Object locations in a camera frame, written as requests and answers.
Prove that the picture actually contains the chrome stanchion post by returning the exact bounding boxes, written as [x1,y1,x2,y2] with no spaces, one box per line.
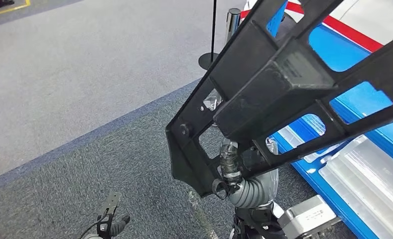
[226,8,242,43]

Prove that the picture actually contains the blue shelf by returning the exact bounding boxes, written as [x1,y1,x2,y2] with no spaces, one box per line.
[266,0,393,239]

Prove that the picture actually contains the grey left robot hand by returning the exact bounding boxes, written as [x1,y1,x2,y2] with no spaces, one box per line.
[104,214,131,239]

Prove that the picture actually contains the black pole with round base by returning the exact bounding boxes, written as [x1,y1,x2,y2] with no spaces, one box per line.
[198,0,221,71]

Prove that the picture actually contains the white panel with red stripe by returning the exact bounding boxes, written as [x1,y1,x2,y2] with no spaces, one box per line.
[241,0,393,53]

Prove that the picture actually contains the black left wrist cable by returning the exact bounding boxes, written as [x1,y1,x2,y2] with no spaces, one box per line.
[79,213,106,239]

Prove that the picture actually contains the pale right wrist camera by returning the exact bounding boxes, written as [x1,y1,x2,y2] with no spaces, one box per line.
[277,194,343,239]

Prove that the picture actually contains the black plastic frame part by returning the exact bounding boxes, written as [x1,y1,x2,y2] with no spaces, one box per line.
[165,0,393,199]

